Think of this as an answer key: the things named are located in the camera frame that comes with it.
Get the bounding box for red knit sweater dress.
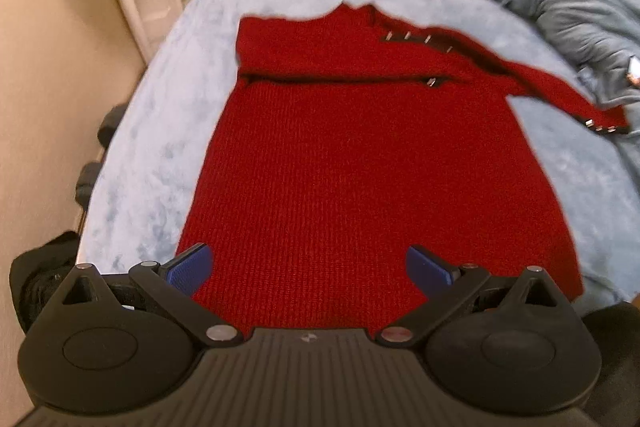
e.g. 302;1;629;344
180;4;629;334

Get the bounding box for light blue fleece bed sheet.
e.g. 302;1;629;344
78;0;639;312

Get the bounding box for black dumbbell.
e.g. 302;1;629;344
75;161;102;210
96;103;128;150

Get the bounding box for black trousers of person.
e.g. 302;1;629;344
582;303;640;427

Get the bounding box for smartphone on blanket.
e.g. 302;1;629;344
626;55;640;88

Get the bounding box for light blue rumpled blanket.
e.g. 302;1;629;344
494;0;639;108

